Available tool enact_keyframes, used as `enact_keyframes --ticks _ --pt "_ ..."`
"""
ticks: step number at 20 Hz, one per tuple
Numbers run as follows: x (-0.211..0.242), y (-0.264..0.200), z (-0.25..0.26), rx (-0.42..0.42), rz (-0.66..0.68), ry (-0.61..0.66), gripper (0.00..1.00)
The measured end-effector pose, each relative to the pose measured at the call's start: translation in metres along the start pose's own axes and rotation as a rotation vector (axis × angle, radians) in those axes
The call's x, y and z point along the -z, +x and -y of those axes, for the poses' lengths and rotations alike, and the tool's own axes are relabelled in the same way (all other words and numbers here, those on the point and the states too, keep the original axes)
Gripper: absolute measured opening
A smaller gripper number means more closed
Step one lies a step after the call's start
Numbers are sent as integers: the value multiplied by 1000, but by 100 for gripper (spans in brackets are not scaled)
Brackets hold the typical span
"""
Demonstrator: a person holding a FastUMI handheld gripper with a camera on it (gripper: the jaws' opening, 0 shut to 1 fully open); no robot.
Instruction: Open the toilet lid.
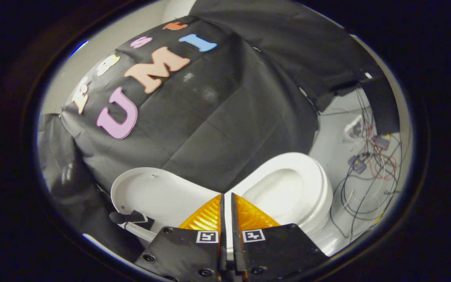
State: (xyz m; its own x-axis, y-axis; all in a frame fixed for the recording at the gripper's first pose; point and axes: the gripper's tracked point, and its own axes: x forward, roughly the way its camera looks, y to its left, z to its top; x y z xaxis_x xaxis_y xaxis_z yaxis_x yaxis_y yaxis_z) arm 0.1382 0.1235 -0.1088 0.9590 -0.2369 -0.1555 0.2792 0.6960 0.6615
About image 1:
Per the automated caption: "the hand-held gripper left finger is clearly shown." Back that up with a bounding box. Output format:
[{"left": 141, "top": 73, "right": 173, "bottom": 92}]
[{"left": 135, "top": 193, "right": 228, "bottom": 282}]

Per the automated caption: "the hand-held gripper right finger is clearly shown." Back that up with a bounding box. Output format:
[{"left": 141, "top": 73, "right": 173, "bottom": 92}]
[{"left": 230, "top": 193, "right": 330, "bottom": 282}]

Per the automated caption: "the white toilet bowl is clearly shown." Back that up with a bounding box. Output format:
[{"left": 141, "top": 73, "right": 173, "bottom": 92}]
[{"left": 225, "top": 152, "right": 334, "bottom": 257}]

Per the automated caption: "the black backdrop cloth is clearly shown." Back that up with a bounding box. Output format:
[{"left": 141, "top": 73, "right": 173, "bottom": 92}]
[{"left": 38, "top": 0, "right": 400, "bottom": 263}]

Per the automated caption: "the clear plastic bag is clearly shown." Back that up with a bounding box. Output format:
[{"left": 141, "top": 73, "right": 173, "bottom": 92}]
[{"left": 343, "top": 116, "right": 367, "bottom": 142}]

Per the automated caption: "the tangle of thin cables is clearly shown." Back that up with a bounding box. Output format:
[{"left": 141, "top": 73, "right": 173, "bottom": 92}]
[{"left": 319, "top": 88, "right": 408, "bottom": 241}]

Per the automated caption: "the small blue electronics module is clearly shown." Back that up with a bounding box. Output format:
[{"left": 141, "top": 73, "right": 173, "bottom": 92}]
[
  {"left": 348, "top": 155, "right": 367, "bottom": 174},
  {"left": 372, "top": 134, "right": 391, "bottom": 150}
]

